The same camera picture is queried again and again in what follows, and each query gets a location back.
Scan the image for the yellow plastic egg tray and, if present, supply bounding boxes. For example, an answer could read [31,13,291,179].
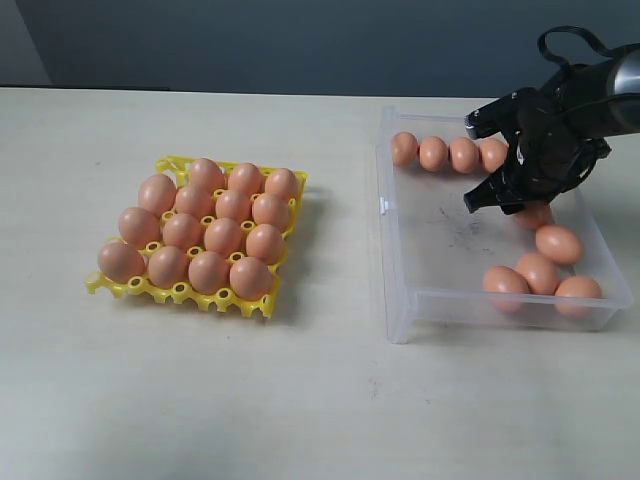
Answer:
[85,155,308,319]

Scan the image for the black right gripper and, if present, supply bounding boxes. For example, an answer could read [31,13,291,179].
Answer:
[463,136,611,215]

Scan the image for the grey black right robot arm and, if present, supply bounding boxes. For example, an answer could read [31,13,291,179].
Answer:
[464,45,639,215]

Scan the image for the brown egg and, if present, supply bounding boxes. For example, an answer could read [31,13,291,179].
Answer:
[230,257,274,301]
[189,158,226,194]
[148,246,190,289]
[227,162,263,196]
[514,202,554,230]
[478,138,508,173]
[515,252,560,295]
[215,189,251,223]
[204,218,243,258]
[391,131,419,167]
[97,242,146,283]
[246,224,285,265]
[188,251,230,295]
[419,136,449,172]
[174,185,213,220]
[535,224,584,266]
[252,193,290,232]
[264,168,299,201]
[483,265,530,314]
[138,174,177,217]
[162,213,202,251]
[118,207,161,250]
[449,137,479,174]
[555,275,602,318]

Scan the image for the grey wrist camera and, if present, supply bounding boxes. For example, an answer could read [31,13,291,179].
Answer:
[464,87,538,143]

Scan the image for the clear plastic bin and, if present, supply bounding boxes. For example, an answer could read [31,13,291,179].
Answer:
[374,107,633,343]

